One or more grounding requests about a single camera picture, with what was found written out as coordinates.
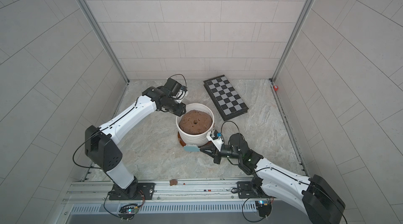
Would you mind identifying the light blue scrub brush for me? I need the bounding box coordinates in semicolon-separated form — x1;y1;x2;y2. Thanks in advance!
183;145;200;153

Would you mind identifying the white ribbed ceramic pot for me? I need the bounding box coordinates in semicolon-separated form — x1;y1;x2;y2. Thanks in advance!
175;103;215;145

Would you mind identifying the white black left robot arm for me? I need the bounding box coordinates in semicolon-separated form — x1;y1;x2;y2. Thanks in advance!
84;83;187;198

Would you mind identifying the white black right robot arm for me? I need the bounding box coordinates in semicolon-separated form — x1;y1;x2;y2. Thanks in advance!
200;130;346;224

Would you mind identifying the terracotta saucer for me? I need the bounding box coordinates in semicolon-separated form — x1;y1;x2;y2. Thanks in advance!
177;132;208;147

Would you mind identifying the black grey chessboard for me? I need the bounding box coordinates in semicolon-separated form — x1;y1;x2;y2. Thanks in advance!
204;75;249;121

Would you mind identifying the right circuit board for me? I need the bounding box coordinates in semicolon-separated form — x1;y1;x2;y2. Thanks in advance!
255;199;273;218

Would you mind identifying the circuit board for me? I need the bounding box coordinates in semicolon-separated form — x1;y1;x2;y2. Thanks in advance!
255;199;273;218
119;204;139;218

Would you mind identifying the left circuit board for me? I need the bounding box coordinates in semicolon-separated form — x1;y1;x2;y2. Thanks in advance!
119;204;139;218

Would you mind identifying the aluminium corner profile right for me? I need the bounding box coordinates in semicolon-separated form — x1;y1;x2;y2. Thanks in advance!
271;0;315;83

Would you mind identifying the aluminium corner profile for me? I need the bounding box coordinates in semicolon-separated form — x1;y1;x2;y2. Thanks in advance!
76;0;130;85
271;0;315;83

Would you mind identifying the aluminium corner profile left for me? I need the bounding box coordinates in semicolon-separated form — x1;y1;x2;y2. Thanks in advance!
76;0;130;85

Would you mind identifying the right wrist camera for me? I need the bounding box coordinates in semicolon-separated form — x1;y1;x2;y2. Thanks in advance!
207;129;224;151

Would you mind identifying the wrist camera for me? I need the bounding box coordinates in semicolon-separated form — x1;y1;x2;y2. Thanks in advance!
162;78;187;100
207;129;224;151

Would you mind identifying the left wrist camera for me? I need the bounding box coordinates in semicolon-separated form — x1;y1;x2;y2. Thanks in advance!
162;78;187;100

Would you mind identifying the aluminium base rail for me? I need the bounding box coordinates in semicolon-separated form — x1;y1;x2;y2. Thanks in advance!
62;177;270;204

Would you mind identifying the brown mud clump on rail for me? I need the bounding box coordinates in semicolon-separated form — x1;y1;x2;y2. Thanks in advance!
170;179;178;186

